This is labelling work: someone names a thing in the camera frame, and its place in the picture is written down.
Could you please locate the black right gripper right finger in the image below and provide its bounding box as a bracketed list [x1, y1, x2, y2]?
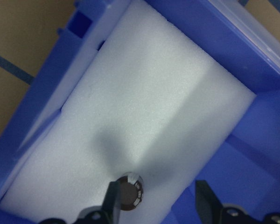
[195, 180, 280, 224]

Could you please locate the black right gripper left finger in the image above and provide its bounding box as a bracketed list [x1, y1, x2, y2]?
[39, 181, 121, 224]

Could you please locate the dark brown capacitor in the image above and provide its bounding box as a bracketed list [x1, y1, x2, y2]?
[117, 172, 144, 211]

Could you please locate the blue plastic bin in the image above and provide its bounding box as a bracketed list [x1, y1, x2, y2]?
[0, 0, 280, 224]

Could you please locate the white foam pad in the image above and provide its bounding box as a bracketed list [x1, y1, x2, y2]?
[0, 0, 255, 224]

